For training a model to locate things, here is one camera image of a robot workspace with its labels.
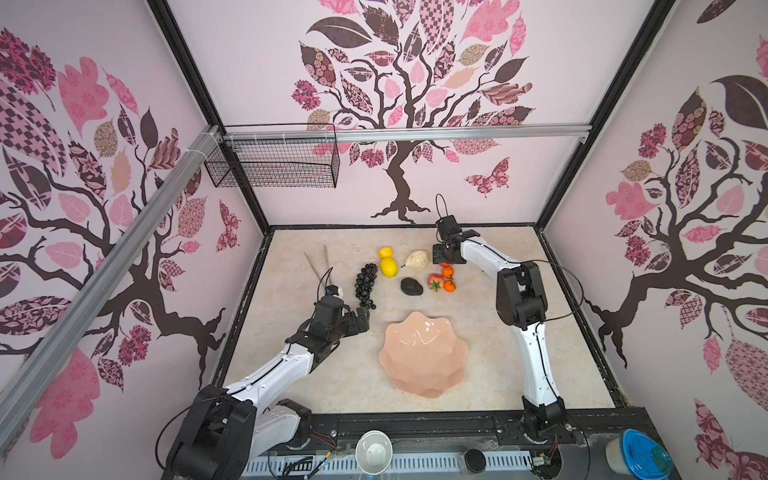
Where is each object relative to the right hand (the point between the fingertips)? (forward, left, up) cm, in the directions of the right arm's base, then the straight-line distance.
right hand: (445, 251), depth 107 cm
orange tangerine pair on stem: (-14, 0, -1) cm, 14 cm away
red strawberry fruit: (-14, +5, +1) cm, 15 cm away
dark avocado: (-15, +14, 0) cm, 20 cm away
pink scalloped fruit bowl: (-37, +11, -3) cm, 39 cm away
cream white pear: (-4, +11, +1) cm, 12 cm away
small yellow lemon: (0, +22, 0) cm, 22 cm away
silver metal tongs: (-2, +44, -4) cm, 44 cm away
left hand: (-28, +30, +2) cm, 41 cm away
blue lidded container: (-63, -32, +5) cm, 71 cm away
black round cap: (-63, +3, +6) cm, 64 cm away
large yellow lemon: (-8, +21, +1) cm, 22 cm away
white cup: (-61, +25, -3) cm, 66 cm away
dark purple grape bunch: (-14, +30, 0) cm, 33 cm away
